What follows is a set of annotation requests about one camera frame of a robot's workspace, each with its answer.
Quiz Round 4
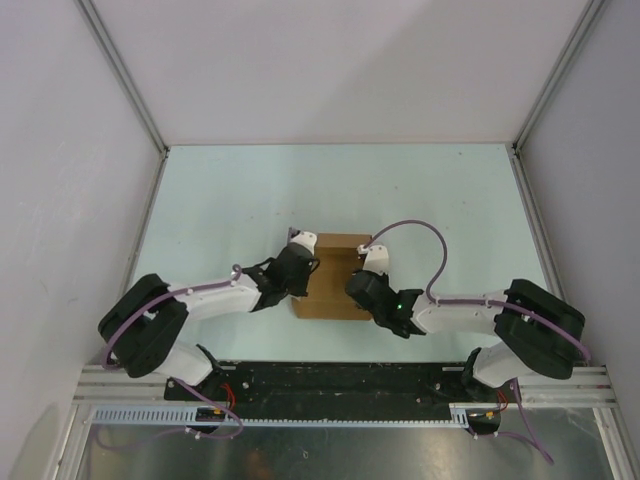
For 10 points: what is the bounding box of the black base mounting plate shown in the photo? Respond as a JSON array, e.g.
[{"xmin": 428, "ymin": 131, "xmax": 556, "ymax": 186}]
[{"xmin": 102, "ymin": 357, "xmax": 584, "ymax": 406}]

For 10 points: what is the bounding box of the aluminium frame rail right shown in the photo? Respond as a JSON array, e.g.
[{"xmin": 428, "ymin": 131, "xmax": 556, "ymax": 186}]
[{"xmin": 512, "ymin": 0, "xmax": 610, "ymax": 154}]

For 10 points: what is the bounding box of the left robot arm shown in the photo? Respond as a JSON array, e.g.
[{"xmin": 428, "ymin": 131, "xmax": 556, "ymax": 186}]
[{"xmin": 98, "ymin": 243, "xmax": 320, "ymax": 400}]

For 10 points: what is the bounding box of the brown cardboard box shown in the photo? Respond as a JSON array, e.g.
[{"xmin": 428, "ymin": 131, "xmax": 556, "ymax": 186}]
[{"xmin": 291, "ymin": 233, "xmax": 371, "ymax": 321}]

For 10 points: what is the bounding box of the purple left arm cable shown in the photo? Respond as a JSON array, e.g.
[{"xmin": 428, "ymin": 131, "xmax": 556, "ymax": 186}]
[{"xmin": 94, "ymin": 227, "xmax": 296, "ymax": 450}]

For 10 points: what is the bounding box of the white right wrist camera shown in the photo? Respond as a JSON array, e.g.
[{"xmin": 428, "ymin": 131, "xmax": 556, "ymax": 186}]
[{"xmin": 357, "ymin": 244, "xmax": 390, "ymax": 275}]

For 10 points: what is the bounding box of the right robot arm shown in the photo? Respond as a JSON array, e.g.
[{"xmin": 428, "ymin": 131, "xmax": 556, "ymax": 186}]
[{"xmin": 345, "ymin": 270, "xmax": 590, "ymax": 401}]

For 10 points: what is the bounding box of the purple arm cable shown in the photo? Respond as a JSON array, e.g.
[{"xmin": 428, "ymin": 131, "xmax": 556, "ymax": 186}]
[
  {"xmin": 94, "ymin": 227, "xmax": 296, "ymax": 450},
  {"xmin": 364, "ymin": 218, "xmax": 592, "ymax": 466}
]

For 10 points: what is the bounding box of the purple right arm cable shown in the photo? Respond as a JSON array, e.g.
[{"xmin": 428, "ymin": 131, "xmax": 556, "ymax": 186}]
[{"xmin": 364, "ymin": 218, "xmax": 592, "ymax": 466}]

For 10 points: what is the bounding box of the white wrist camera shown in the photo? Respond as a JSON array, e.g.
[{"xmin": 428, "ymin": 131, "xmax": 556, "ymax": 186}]
[
  {"xmin": 357, "ymin": 244, "xmax": 390, "ymax": 275},
  {"xmin": 287, "ymin": 227, "xmax": 318, "ymax": 254}
]

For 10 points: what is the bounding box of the grey slotted cable duct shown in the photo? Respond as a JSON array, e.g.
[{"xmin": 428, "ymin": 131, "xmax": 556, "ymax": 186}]
[{"xmin": 91, "ymin": 405, "xmax": 502, "ymax": 431}]

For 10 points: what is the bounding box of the aluminium frame rail left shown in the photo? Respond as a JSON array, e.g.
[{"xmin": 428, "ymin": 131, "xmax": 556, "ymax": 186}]
[{"xmin": 74, "ymin": 0, "xmax": 168, "ymax": 154}]

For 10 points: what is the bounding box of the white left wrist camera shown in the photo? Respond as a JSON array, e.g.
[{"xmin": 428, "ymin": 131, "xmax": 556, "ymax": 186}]
[{"xmin": 287, "ymin": 227, "xmax": 318, "ymax": 254}]

